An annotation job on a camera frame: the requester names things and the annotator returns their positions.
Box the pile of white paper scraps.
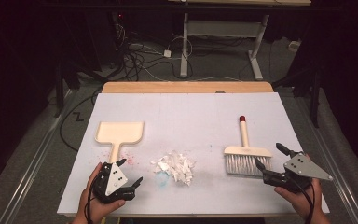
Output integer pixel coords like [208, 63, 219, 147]
[150, 149, 198, 187]

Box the metal floor rail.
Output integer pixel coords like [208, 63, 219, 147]
[301, 122, 358, 224]
[0, 89, 73, 224]

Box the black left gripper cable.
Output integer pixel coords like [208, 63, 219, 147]
[83, 171, 104, 224]

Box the long black floor cable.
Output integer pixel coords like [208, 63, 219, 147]
[58, 88, 104, 153]

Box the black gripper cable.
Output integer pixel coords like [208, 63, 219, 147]
[83, 171, 104, 224]
[288, 174, 317, 224]

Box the white foam board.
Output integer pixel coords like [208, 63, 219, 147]
[56, 91, 331, 217]

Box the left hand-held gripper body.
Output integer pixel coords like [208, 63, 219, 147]
[91, 161, 136, 204]

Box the small white box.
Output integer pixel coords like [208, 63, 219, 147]
[288, 40, 302, 53]

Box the person's right hand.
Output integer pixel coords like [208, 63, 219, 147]
[274, 152, 324, 220]

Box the wooden table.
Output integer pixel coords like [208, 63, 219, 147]
[101, 80, 275, 94]

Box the cream plastic dustpan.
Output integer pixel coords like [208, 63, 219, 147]
[94, 120, 145, 163]

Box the tangle of floor cables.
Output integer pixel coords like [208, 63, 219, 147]
[113, 13, 195, 82]

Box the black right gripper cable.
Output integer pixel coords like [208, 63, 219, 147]
[288, 174, 317, 224]

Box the person's left hand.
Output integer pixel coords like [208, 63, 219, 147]
[79, 161, 127, 220]

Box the white metal desk frame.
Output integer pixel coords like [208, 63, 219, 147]
[167, 0, 312, 81]

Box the cream brush with red tip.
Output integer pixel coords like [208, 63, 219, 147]
[223, 115, 273, 178]

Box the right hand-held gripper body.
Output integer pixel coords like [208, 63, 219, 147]
[262, 152, 335, 194]

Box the black metal stand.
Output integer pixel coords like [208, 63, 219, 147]
[272, 69, 322, 129]

